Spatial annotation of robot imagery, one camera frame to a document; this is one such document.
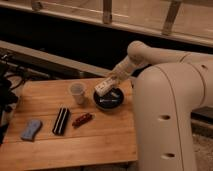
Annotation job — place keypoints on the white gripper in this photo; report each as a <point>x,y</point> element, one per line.
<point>105,86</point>

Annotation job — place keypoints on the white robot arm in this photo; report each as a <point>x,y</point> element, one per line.
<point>171,85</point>

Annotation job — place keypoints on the dark ceramic bowl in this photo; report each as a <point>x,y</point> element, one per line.
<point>111,100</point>

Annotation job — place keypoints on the white paper cup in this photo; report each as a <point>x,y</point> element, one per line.
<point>77,90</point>

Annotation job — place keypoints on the red brown snack bar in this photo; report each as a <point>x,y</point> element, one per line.
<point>82,120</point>

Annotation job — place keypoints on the black striped rectangular box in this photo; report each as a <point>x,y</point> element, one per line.
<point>61,121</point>

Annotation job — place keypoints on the wooden railing frame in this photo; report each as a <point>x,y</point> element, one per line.
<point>186,20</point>

